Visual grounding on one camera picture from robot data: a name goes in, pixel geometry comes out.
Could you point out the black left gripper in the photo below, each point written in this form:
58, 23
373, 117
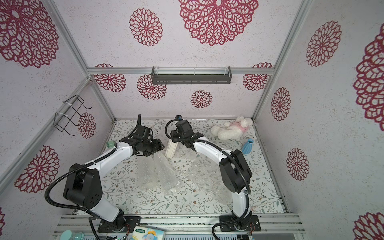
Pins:
158, 146

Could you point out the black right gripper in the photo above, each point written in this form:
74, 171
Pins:
179, 136

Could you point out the white cream vase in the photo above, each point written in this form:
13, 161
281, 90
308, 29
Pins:
171, 149

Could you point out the bubble wrap sheet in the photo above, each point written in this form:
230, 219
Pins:
147, 176

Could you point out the bubble wrap around vase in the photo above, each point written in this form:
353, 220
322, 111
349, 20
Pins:
175, 179

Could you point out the blue vase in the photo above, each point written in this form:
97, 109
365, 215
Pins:
247, 147

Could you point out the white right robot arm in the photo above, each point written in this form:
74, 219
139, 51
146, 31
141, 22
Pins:
235, 171

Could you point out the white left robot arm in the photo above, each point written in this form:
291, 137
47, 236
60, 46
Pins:
83, 186

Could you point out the green small box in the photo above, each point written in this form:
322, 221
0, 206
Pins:
111, 144

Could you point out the white plush dog pink shirt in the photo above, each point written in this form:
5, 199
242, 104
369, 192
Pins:
232, 130

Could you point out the tissue pack with cartoon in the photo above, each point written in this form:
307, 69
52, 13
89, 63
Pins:
142, 233

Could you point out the teal bottle cap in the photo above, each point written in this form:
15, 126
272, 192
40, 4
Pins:
71, 235

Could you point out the black wall shelf rack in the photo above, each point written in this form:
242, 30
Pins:
191, 76

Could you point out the black wire wall basket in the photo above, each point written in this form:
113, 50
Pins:
63, 119

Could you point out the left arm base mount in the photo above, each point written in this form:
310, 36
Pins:
122, 224

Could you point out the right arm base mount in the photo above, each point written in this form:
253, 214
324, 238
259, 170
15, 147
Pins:
250, 223

